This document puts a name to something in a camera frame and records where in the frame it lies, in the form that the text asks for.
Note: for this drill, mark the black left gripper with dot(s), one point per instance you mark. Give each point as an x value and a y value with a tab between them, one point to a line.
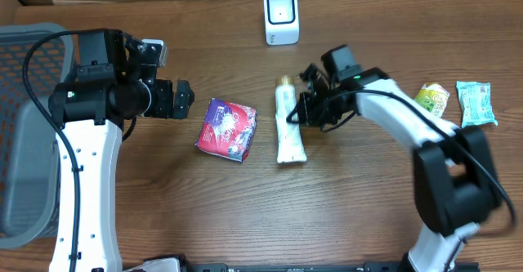
167	109

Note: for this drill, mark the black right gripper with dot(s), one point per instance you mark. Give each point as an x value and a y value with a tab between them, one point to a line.
308	113

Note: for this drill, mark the white tube gold cap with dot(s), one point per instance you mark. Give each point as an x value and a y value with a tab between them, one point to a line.
290	147

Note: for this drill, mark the purple red snack packet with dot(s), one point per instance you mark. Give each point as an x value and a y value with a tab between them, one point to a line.
228	130

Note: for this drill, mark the green juice carton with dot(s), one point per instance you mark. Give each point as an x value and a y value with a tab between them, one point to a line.
433	97

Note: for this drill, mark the teal white snack packet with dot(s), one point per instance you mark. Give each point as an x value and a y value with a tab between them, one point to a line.
475	102

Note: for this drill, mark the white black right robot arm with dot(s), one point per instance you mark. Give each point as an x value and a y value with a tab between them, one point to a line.
455	183

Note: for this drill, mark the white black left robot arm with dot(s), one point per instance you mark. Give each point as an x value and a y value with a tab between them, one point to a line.
114	81

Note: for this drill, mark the white barcode scanner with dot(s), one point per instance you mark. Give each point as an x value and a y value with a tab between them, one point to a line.
282	25

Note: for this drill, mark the grey plastic shopping basket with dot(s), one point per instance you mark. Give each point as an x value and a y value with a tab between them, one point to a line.
30	164

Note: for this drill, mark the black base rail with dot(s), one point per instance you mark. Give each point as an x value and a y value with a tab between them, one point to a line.
371	266

